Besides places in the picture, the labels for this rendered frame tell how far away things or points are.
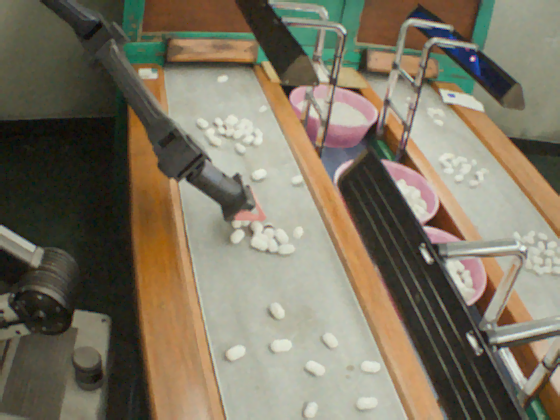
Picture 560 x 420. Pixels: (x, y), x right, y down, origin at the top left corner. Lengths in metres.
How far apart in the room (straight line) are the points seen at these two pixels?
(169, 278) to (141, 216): 0.19
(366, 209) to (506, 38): 2.74
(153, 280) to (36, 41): 1.98
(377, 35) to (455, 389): 1.67
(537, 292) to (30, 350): 1.19
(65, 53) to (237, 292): 2.00
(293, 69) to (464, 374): 0.76
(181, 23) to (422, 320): 1.47
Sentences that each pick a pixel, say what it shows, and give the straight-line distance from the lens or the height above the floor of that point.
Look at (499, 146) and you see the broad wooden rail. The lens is 1.96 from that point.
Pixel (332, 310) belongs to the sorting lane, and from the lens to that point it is 1.16.
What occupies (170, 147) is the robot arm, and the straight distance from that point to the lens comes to 1.16.
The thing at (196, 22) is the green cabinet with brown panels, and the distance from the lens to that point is 1.98.
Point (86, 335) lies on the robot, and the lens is 1.41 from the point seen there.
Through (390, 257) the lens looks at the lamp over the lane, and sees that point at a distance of 0.77.
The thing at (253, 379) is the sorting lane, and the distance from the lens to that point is 1.01.
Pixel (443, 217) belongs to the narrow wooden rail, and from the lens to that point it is 1.52.
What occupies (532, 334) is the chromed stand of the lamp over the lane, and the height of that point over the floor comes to 1.12.
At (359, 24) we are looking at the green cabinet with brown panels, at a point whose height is 0.95.
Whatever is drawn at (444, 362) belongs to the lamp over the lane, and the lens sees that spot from 0.66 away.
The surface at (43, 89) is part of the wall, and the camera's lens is 3.02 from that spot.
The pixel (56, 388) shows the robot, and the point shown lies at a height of 0.48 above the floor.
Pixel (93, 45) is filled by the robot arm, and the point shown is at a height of 1.04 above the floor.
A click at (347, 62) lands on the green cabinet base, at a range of 2.14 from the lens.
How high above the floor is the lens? 1.53
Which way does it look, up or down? 35 degrees down
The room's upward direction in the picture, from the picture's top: 11 degrees clockwise
